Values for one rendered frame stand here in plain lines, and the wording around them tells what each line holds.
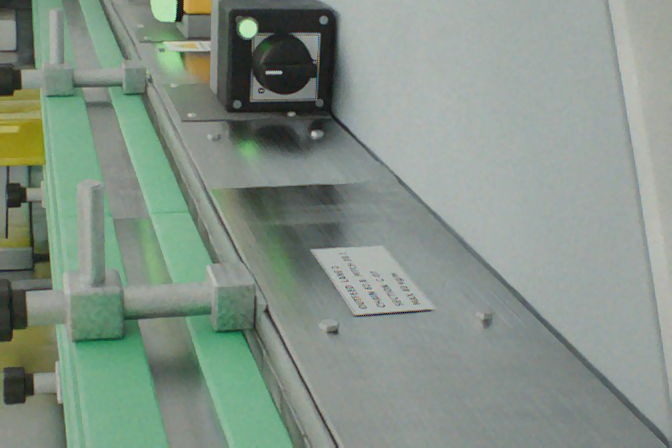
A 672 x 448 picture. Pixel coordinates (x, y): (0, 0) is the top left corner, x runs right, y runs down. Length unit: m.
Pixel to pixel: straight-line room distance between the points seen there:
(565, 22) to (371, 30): 0.28
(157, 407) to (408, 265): 0.17
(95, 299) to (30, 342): 0.68
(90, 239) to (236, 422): 0.11
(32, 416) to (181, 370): 0.56
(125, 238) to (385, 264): 0.16
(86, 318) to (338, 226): 0.17
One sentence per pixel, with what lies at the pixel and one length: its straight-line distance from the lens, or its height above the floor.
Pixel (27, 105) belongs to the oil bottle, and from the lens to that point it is 1.35.
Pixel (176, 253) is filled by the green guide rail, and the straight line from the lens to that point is 0.60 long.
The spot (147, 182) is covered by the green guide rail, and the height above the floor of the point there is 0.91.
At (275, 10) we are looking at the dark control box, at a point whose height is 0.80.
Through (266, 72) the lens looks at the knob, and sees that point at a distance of 0.78.
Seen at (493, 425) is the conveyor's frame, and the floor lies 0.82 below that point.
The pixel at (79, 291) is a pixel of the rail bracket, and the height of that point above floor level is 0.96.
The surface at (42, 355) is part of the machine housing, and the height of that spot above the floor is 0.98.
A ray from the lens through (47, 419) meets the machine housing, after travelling 1.03.
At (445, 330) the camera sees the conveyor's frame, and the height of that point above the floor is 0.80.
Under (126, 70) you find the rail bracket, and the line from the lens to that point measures 0.94.
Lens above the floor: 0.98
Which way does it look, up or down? 15 degrees down
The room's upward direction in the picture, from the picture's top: 92 degrees counter-clockwise
